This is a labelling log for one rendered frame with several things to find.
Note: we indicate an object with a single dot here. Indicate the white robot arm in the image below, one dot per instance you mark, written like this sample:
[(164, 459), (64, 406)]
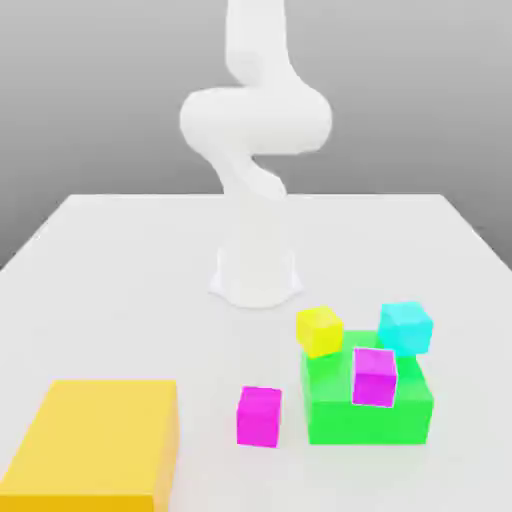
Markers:
[(256, 120)]

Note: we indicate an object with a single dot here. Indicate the small yellow cube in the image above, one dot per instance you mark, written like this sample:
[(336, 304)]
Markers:
[(319, 331)]

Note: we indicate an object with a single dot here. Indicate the small magenta cube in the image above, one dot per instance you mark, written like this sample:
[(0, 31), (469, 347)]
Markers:
[(374, 378), (258, 416)]

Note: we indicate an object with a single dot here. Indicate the small cyan cube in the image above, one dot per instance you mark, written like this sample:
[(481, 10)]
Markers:
[(406, 328)]

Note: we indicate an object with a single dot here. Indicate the large green box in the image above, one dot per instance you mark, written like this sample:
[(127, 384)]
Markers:
[(368, 424)]

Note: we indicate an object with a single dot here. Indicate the large yellow box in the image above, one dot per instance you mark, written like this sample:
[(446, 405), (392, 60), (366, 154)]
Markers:
[(96, 440)]

